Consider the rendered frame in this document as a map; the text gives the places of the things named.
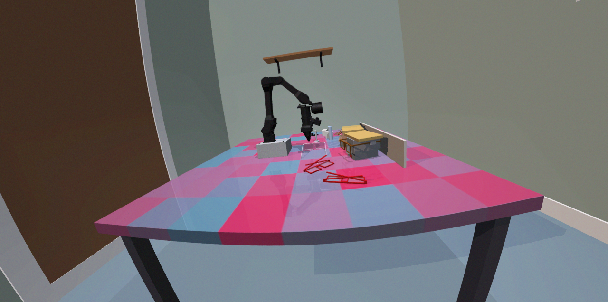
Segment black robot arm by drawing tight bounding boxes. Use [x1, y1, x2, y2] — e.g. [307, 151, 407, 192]
[261, 76, 323, 143]

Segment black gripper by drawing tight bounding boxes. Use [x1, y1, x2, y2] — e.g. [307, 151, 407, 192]
[301, 114, 314, 141]

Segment red-framed glasses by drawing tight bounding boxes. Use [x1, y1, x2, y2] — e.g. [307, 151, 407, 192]
[303, 155, 334, 174]

